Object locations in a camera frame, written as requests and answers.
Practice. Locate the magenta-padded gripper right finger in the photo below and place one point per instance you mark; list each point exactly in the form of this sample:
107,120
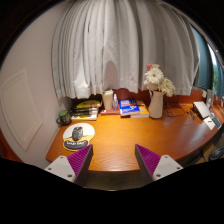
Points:
166,165

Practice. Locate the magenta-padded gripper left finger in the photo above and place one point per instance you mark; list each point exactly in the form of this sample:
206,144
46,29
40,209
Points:
61,166

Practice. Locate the grey black computer mouse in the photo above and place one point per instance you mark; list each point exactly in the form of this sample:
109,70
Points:
77,133

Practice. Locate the white penguin print mouse pad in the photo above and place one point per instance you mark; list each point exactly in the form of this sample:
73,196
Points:
87,131

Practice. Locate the dark green mug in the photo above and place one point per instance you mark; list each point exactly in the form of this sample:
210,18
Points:
64,117

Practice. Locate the black spine book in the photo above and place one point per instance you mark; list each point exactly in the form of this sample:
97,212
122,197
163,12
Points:
85,114
85,110

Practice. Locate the white ceramic jug vase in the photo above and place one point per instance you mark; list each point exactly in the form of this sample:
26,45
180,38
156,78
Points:
156,106

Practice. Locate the white flat sheet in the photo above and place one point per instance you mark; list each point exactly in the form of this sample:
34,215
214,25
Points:
210,123

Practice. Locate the white laptop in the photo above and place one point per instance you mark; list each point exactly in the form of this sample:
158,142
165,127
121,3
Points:
201,109

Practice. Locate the yellow and black cover book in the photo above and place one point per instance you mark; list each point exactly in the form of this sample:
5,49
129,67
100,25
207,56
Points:
87,104

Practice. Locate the blue cover book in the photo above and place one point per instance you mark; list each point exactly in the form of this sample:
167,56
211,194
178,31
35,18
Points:
128,106

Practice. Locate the red-brown book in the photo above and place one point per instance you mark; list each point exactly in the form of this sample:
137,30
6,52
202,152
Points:
108,112

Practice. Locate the clear spray bottle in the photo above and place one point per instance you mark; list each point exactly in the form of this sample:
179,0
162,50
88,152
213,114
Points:
115,104

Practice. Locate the white curtain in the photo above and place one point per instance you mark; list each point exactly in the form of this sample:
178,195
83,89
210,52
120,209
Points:
123,43

